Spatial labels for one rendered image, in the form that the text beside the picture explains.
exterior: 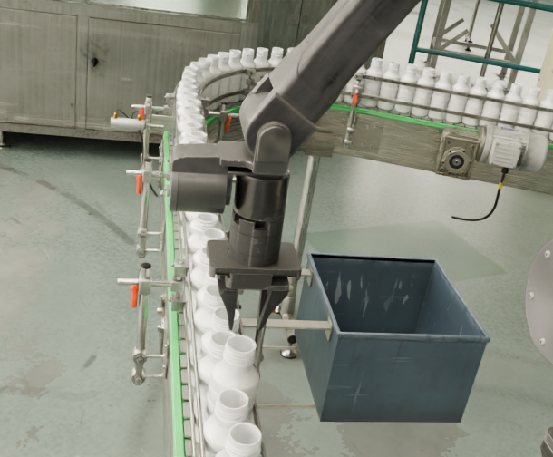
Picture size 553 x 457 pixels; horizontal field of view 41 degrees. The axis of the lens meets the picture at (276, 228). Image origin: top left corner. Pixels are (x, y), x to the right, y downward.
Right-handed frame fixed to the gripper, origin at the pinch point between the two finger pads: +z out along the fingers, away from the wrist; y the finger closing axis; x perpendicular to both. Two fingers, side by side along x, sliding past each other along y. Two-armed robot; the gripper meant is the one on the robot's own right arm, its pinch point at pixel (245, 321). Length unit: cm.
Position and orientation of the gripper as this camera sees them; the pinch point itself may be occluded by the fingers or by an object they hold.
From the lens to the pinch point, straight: 87.3
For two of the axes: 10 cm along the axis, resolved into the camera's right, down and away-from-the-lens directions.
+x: 1.5, 4.6, -8.8
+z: -1.2, 8.9, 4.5
